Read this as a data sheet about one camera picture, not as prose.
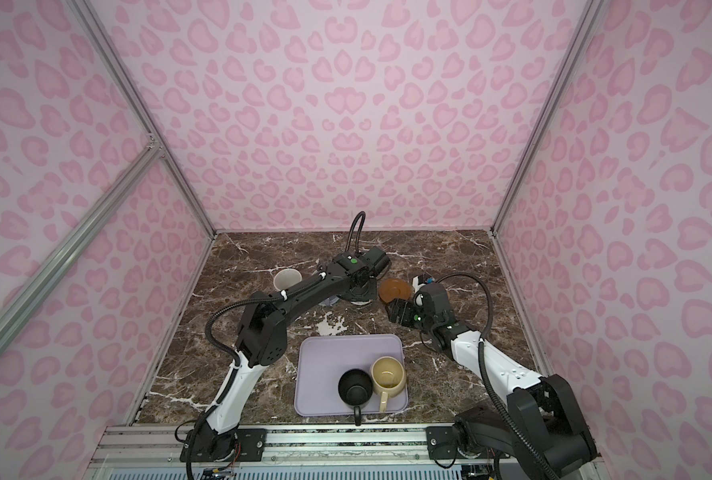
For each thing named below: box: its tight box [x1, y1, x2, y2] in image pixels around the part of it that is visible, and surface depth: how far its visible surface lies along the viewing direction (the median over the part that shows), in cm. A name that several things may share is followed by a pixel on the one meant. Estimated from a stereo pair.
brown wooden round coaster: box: [378, 278, 411, 303], surface depth 103 cm
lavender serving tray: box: [294, 334, 409, 416], surface depth 86 cm
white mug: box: [273, 268, 303, 291], surface depth 97 cm
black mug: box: [338, 368, 373, 426], surface depth 77 cm
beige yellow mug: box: [370, 356, 407, 413], surface depth 78 cm
